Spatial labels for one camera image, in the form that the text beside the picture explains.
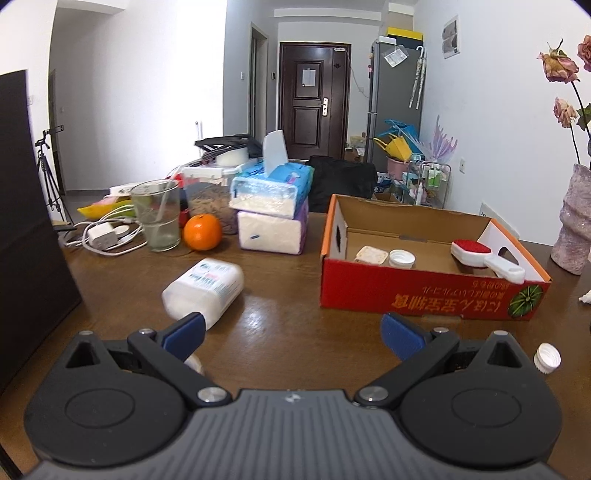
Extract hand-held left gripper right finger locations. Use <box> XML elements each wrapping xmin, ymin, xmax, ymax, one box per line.
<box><xmin>353</xmin><ymin>312</ymin><xmax>532</xmax><ymax>409</ymax></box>

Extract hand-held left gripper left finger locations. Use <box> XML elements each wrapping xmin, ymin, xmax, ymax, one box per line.
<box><xmin>65</xmin><ymin>311</ymin><xmax>233</xmax><ymax>409</ymax></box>

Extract white cotton swab box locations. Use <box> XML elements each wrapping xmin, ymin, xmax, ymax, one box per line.
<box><xmin>161</xmin><ymin>258</ymin><xmax>245</xmax><ymax>331</ymax></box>

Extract red cardboard box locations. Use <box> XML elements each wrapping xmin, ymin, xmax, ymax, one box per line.
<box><xmin>320</xmin><ymin>194</ymin><xmax>553</xmax><ymax>320</ymax></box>

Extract white square container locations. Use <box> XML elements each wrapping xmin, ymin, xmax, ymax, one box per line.
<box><xmin>355</xmin><ymin>246</ymin><xmax>387</xmax><ymax>265</ymax></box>

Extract red and white lint brush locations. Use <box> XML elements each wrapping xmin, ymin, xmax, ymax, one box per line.
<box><xmin>451</xmin><ymin>239</ymin><xmax>526</xmax><ymax>285</ymax></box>

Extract white ribbed bottle cap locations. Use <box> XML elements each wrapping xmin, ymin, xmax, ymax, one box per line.
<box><xmin>534</xmin><ymin>343</ymin><xmax>562</xmax><ymax>374</ymax></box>

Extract orange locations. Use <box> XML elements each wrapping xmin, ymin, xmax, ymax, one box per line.
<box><xmin>183</xmin><ymin>213</ymin><xmax>223</xmax><ymax>252</ymax></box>

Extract glass cup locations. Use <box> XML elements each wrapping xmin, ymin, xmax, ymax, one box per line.
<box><xmin>130</xmin><ymin>179</ymin><xmax>181</xmax><ymax>253</ymax></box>

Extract clear drinking straw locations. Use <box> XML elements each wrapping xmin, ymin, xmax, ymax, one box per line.
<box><xmin>147</xmin><ymin>191</ymin><xmax>172</xmax><ymax>243</ymax></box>

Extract white power adapter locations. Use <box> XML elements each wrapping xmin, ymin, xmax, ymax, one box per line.
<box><xmin>88</xmin><ymin>223</ymin><xmax>119</xmax><ymax>252</ymax></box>

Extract clear nut container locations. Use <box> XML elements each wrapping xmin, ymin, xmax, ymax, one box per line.
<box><xmin>179</xmin><ymin>165</ymin><xmax>237</xmax><ymax>235</ymax></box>

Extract purple tissue pack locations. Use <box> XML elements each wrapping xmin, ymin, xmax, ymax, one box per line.
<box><xmin>237</xmin><ymin>203</ymin><xmax>310</xmax><ymax>256</ymax></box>

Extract yellow snack packet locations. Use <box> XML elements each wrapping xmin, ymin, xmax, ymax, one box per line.
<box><xmin>77</xmin><ymin>200</ymin><xmax>137</xmax><ymax>221</ymax></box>

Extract storage trolley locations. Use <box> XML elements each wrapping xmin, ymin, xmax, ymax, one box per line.
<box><xmin>401</xmin><ymin>154</ymin><xmax>452</xmax><ymax>208</ymax></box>

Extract blue tissue pack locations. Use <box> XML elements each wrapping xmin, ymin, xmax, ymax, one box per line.
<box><xmin>229</xmin><ymin>130</ymin><xmax>315</xmax><ymax>219</ymax></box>

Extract black duffel bag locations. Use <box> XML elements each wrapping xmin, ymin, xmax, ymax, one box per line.
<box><xmin>306</xmin><ymin>155</ymin><xmax>379</xmax><ymax>214</ymax></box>

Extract pink bucket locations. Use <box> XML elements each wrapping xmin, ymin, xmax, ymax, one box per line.
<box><xmin>385</xmin><ymin>156</ymin><xmax>413</xmax><ymax>182</ymax></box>

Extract yellow bag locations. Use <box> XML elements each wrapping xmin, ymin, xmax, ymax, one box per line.
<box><xmin>378</xmin><ymin>136</ymin><xmax>413</xmax><ymax>162</ymax></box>

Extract black paper bag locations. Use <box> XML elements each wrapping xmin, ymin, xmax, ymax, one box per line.
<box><xmin>0</xmin><ymin>69</ymin><xmax>83</xmax><ymax>393</ymax></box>

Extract blue bag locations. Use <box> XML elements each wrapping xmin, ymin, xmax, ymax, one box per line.
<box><xmin>374</xmin><ymin>119</ymin><xmax>423</xmax><ymax>155</ymax></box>

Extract pink ceramic vase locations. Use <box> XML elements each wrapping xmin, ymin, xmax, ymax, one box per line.
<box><xmin>550</xmin><ymin>164</ymin><xmax>591</xmax><ymax>276</ymax></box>

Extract dark brown door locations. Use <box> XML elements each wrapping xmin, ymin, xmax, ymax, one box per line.
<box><xmin>278</xmin><ymin>41</ymin><xmax>351</xmax><ymax>160</ymax></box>

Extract grey refrigerator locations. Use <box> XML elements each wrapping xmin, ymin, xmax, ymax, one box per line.
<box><xmin>367</xmin><ymin>38</ymin><xmax>428</xmax><ymax>160</ymax></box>

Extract folded umbrella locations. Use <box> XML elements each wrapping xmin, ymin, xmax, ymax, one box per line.
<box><xmin>409</xmin><ymin>45</ymin><xmax>428</xmax><ymax>110</ymax></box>

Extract yellow box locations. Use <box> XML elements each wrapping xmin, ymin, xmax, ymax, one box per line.
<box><xmin>387</xmin><ymin>27</ymin><xmax>425</xmax><ymax>42</ymax></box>

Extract dried pink roses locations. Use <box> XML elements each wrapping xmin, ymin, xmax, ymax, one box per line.
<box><xmin>537</xmin><ymin>34</ymin><xmax>591</xmax><ymax>166</ymax></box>

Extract white cables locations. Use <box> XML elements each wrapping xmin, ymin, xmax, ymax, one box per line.
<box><xmin>59</xmin><ymin>204</ymin><xmax>149</xmax><ymax>256</ymax></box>

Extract purple wall sticker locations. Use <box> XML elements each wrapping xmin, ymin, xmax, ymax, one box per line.
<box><xmin>422</xmin><ymin>115</ymin><xmax>459</xmax><ymax>163</ymax></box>

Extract camera tripod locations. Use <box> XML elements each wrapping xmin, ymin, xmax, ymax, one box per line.
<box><xmin>34</xmin><ymin>124</ymin><xmax>77</xmax><ymax>227</ymax></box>

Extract wall electrical panel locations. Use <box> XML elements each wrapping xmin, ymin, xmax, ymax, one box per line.
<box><xmin>442</xmin><ymin>15</ymin><xmax>461</xmax><ymax>60</ymax></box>

